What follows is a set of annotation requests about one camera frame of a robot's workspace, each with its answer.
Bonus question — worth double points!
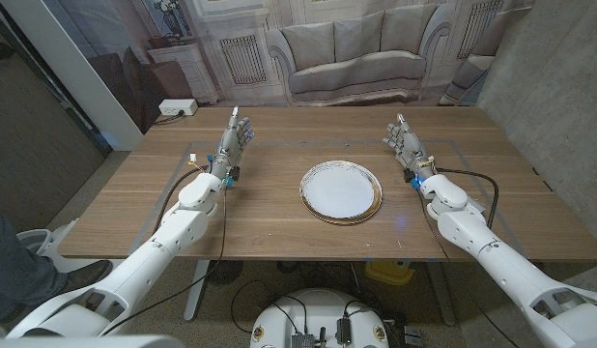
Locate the black round floor object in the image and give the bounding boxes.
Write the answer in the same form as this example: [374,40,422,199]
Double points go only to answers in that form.
[205,260,244,286]

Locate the grey finned electronics box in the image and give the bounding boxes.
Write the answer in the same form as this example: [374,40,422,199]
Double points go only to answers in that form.
[291,332,317,348]

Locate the white robot torso base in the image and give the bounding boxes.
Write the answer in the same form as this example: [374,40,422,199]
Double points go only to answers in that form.
[249,288,390,348]

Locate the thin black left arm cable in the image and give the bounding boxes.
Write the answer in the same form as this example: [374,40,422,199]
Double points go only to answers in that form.
[99,186,228,337]

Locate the yellow object under table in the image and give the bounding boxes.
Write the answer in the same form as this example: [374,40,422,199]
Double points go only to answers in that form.
[364,259,415,286]

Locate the white table leg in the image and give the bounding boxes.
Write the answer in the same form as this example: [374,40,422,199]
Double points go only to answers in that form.
[426,260,458,326]
[183,259,211,323]

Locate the person's leg in jeans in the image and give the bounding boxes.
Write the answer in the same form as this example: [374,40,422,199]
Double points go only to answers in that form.
[0,202,68,323]

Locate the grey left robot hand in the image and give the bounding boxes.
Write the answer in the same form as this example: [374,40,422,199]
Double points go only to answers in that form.
[210,105,256,181]

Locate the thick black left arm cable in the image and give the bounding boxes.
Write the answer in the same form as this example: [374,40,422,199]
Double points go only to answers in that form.
[152,165,211,236]

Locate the white power strip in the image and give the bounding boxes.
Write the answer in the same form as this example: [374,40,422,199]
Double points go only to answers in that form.
[157,99,199,117]

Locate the person's dark shoe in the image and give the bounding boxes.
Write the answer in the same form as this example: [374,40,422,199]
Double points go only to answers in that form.
[0,259,114,325]

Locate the white chair base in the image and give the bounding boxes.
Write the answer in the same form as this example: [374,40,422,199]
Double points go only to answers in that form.
[15,217,126,275]

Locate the white gold-rimmed paper plate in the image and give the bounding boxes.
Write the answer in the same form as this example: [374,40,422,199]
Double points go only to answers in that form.
[298,159,384,226]

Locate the small black electronics box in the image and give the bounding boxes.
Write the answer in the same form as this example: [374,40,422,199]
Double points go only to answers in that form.
[335,316,353,347]

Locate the black power strip cable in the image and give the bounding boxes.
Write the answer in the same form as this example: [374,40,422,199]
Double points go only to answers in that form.
[153,111,186,126]

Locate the printed living room backdrop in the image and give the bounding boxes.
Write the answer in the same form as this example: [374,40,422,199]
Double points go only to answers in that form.
[42,0,536,134]

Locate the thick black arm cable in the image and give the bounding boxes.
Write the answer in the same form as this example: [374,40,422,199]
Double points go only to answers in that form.
[152,165,211,236]
[434,166,500,231]

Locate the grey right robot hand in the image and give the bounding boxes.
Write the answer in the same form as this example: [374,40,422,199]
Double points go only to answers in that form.
[382,112,438,183]

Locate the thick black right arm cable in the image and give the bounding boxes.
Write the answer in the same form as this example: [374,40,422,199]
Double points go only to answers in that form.
[434,166,500,231]

